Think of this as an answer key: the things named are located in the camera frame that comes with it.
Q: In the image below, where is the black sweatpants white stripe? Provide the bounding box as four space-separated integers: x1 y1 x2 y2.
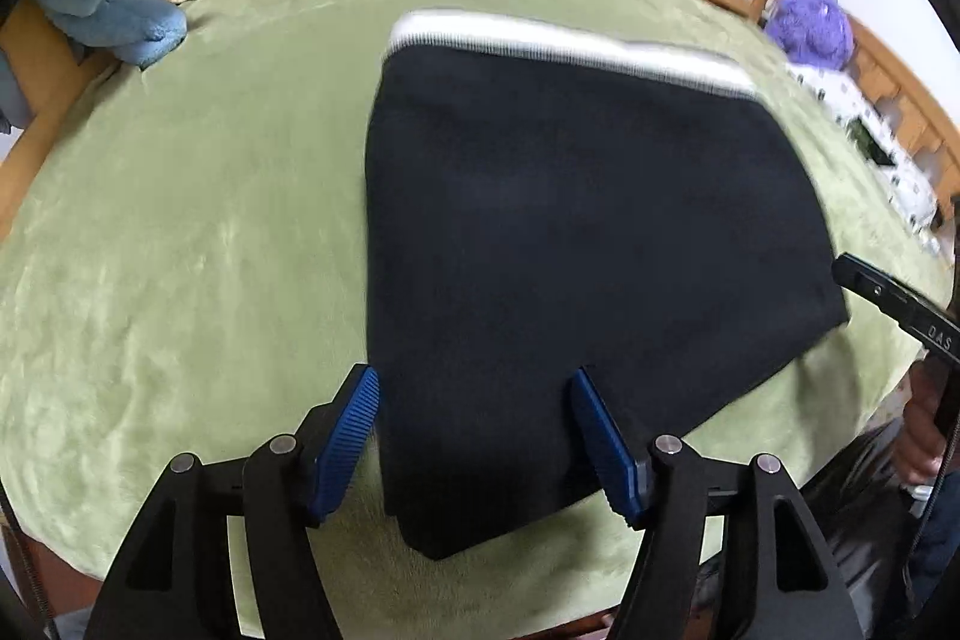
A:
364 10 848 560

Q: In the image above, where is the person right hand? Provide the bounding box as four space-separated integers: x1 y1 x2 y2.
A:
892 356 947 486

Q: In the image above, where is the white dotted pillow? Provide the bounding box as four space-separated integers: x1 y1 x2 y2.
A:
784 64 944 255

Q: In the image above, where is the black phone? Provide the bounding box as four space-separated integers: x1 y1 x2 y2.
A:
846 117 896 169

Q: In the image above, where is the green fleece bed blanket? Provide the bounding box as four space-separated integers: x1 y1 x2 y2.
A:
2 0 952 638

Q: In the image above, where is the purple plush toy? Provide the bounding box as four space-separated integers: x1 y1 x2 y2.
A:
765 0 854 71

